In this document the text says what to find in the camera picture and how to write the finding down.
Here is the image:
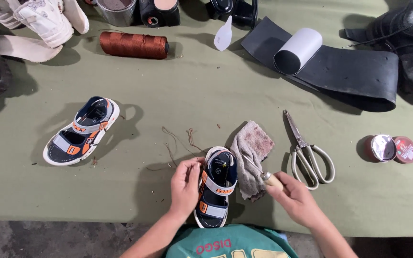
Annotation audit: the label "person's left hand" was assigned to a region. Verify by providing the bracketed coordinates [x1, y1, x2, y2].
[169, 156, 206, 216]

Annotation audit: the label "person's right hand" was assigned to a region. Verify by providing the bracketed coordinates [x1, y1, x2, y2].
[265, 171, 324, 231]

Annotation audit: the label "wooden handled awl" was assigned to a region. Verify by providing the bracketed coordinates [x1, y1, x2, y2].
[242, 154, 284, 192]

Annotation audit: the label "navy orange child sandal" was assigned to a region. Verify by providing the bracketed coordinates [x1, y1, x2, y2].
[43, 96, 120, 166]
[193, 146, 239, 229]

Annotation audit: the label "loose brown thread strand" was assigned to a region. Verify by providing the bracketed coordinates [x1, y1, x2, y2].
[146, 126, 208, 171]

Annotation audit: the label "stained grey rag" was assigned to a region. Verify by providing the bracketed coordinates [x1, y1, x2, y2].
[230, 120, 275, 202]

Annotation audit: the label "person's green shirt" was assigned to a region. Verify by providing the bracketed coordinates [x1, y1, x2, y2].
[163, 224, 300, 258]

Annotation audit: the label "olive green table cover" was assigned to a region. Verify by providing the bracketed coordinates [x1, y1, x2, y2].
[0, 0, 413, 238]

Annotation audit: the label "open shoe polish tin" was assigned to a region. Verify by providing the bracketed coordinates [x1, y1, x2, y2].
[364, 134, 398, 163]

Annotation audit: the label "red shoe polish lid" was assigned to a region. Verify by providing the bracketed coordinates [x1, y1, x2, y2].
[393, 136, 413, 164]

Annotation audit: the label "black rubber sheet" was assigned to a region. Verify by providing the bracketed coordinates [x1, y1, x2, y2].
[241, 16, 399, 113]

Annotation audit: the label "brown thread spool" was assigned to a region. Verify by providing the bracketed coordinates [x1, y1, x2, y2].
[99, 31, 170, 60]

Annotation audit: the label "white paper roll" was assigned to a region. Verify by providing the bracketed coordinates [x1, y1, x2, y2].
[273, 27, 323, 76]

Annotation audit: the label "white plastic scraper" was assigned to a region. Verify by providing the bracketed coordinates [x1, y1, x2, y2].
[213, 15, 233, 52]

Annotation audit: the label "black thread spool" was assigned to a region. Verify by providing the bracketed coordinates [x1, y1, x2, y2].
[139, 0, 181, 28]

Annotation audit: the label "black glossy shoe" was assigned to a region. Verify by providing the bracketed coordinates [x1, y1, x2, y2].
[206, 0, 259, 30]

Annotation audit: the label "metal can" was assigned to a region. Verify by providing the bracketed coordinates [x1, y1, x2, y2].
[95, 0, 138, 28]

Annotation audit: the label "black lace-up boot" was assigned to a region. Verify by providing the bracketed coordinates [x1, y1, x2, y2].
[342, 0, 413, 105]

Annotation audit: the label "white insole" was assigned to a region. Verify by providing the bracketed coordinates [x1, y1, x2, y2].
[0, 34, 63, 64]

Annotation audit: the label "white sneaker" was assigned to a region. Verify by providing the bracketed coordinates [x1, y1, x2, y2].
[0, 0, 90, 49]

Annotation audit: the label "beige handled scissors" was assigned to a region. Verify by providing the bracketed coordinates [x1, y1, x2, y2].
[283, 110, 336, 191]

